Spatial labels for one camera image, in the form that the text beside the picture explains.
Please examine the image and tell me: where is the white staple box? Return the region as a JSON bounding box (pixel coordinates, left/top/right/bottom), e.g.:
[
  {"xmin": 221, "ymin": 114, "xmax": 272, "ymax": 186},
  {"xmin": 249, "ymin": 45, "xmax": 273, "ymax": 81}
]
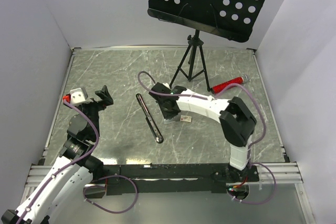
[{"xmin": 180, "ymin": 115, "xmax": 192, "ymax": 123}]

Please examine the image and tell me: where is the black stapler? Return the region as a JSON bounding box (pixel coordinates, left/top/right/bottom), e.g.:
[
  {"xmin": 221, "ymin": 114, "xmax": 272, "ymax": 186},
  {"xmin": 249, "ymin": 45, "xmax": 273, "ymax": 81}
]
[{"xmin": 135, "ymin": 93, "xmax": 164, "ymax": 144}]

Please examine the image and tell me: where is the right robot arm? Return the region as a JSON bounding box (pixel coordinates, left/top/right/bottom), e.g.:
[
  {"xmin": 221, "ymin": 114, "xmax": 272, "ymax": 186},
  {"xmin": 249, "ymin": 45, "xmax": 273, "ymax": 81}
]
[{"xmin": 149, "ymin": 82, "xmax": 257, "ymax": 181}]

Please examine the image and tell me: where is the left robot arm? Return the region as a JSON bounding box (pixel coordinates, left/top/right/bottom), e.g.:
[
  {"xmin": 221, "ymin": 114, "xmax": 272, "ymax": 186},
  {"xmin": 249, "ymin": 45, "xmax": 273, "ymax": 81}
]
[{"xmin": 1, "ymin": 86, "xmax": 113, "ymax": 223}]

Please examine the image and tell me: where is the red glitter tube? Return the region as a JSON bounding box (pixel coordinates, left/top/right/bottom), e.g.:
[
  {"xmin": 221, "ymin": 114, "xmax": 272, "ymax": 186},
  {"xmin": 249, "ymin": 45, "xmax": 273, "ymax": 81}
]
[{"xmin": 211, "ymin": 74, "xmax": 249, "ymax": 94}]

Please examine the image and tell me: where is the black tripod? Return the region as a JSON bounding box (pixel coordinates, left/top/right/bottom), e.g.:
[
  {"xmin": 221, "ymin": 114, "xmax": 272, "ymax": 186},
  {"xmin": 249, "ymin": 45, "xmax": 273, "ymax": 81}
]
[{"xmin": 170, "ymin": 30, "xmax": 211, "ymax": 92}]

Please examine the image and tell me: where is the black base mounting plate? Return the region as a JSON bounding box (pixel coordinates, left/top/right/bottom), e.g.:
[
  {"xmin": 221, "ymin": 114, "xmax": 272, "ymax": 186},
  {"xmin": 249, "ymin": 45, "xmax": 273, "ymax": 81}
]
[{"xmin": 92, "ymin": 163, "xmax": 259, "ymax": 196}]

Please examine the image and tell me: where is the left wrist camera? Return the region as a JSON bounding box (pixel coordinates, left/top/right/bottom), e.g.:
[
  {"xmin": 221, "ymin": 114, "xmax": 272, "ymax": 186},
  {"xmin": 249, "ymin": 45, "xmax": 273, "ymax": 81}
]
[{"xmin": 62, "ymin": 87, "xmax": 90, "ymax": 106}]

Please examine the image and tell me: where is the aluminium rail frame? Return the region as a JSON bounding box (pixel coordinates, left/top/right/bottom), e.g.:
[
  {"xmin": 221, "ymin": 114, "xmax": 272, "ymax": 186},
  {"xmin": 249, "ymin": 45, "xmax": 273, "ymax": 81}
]
[{"xmin": 15, "ymin": 163, "xmax": 303, "ymax": 222}]

